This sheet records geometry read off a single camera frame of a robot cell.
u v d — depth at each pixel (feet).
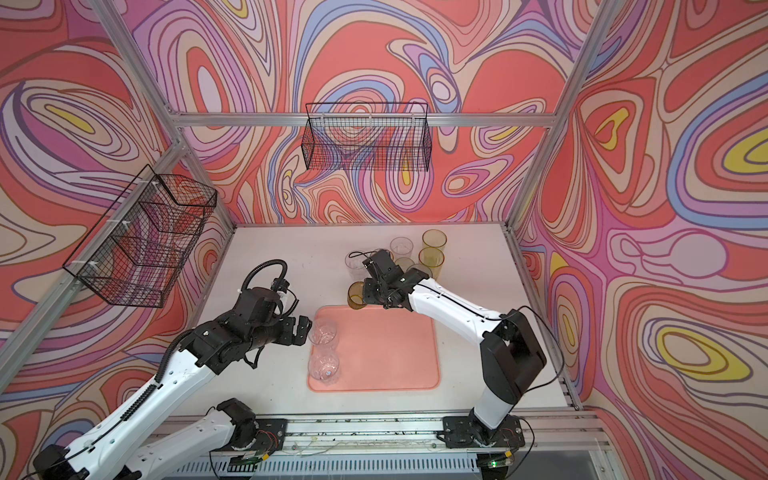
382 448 2.37
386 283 2.08
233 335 1.70
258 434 2.37
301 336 2.21
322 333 2.89
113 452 1.28
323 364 2.76
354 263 3.42
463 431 2.41
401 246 3.50
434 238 3.24
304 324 2.23
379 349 2.85
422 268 2.98
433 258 3.23
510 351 1.45
